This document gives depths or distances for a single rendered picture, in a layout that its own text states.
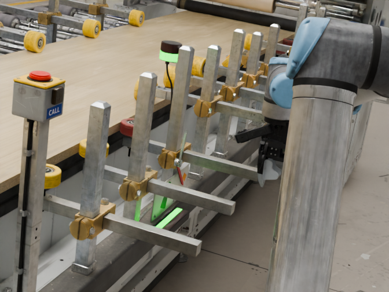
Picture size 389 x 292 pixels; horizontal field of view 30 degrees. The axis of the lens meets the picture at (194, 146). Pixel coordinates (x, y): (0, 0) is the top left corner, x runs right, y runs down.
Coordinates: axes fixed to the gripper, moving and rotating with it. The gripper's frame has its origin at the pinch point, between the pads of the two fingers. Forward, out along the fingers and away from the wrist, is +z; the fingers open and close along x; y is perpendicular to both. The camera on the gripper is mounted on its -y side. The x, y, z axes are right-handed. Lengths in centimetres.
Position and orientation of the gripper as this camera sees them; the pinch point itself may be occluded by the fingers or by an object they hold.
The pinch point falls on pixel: (260, 182)
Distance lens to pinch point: 211.7
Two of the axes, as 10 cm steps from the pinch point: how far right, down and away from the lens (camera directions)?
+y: 9.2, 2.2, -3.2
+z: -1.2, 9.4, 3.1
